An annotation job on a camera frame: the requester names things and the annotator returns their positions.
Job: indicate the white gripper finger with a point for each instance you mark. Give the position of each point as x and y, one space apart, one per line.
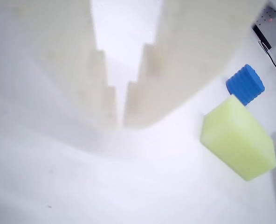
187 51
65 53

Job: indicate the yellow-green foam block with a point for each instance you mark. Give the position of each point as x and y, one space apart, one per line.
238 140

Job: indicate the grey perforated board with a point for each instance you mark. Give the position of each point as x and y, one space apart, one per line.
268 28

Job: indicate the blue ribbed foam block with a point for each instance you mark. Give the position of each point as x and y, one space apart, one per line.
245 82

